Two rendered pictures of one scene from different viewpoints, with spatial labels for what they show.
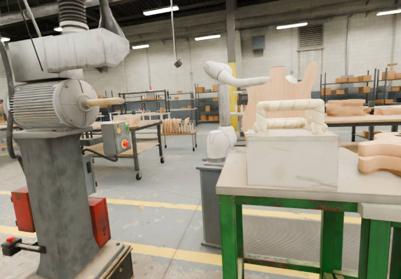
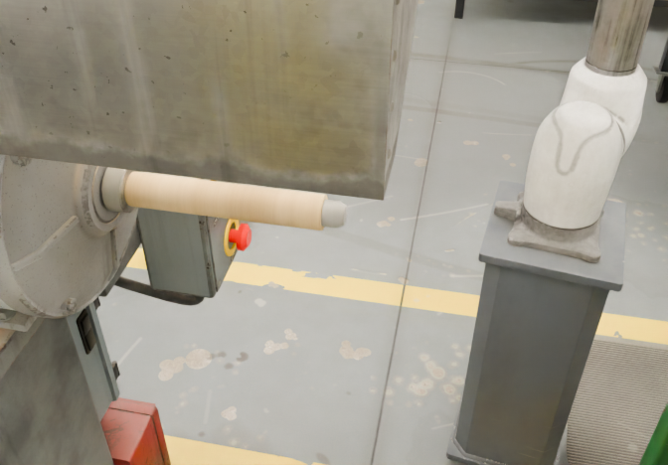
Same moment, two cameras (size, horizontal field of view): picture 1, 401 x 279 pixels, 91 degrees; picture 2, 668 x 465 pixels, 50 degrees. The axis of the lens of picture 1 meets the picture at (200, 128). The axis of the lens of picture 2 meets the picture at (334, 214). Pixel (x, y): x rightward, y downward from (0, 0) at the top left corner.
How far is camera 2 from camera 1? 0.74 m
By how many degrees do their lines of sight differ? 30
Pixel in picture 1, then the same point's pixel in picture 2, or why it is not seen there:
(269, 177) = not seen: outside the picture
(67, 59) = (68, 105)
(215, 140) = (585, 163)
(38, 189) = not seen: outside the picture
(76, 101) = (73, 210)
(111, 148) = (188, 275)
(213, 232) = (499, 434)
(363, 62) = not seen: outside the picture
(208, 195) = (508, 344)
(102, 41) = (375, 51)
